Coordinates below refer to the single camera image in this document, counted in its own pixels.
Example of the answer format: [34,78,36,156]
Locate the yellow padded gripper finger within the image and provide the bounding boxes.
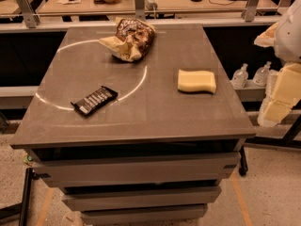
[254,23,278,47]
[257,62,301,127]

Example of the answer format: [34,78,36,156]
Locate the yellow sponge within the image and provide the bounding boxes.
[178,70,216,93]

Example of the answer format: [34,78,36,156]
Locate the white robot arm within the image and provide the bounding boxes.
[254,0,301,127]

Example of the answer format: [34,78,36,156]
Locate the black rxbar chocolate bar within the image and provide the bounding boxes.
[71,86,119,116]

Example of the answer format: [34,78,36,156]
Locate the right sanitizer bottle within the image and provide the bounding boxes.
[252,61,272,87]

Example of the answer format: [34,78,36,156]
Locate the sanitizer bottle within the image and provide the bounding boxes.
[231,63,248,89]
[252,61,272,87]

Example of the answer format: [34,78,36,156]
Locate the left sanitizer bottle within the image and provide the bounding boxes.
[231,63,248,89]

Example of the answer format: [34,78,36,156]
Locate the black caster leg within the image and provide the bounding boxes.
[239,147,248,176]

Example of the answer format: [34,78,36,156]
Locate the white power strip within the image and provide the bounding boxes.
[144,0,157,10]

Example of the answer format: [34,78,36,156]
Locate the crumpled chip bag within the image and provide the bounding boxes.
[99,17,156,62]

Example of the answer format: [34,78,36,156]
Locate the grey drawer cabinet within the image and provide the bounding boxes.
[9,23,257,226]

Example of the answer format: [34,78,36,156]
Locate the bottom grey drawer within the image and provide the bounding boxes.
[82,204,208,225]

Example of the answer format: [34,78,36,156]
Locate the grey drawer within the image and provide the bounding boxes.
[82,204,208,225]
[62,186,221,211]
[34,152,240,187]

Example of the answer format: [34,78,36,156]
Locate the middle grey drawer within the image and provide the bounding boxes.
[62,186,221,211]

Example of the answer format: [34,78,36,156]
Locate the top grey drawer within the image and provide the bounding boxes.
[34,152,240,187]

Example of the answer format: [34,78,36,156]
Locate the right metal bracket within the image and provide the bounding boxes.
[242,0,260,22]

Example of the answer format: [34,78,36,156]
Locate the metal bracket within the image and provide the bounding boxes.
[242,0,260,22]
[135,0,145,21]
[16,0,40,28]

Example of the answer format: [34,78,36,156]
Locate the middle metal bracket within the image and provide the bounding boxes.
[135,0,145,21]

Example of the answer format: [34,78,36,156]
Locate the left metal bracket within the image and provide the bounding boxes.
[16,0,40,28]

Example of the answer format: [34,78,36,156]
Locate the black frame leg left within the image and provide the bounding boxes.
[0,168,37,226]

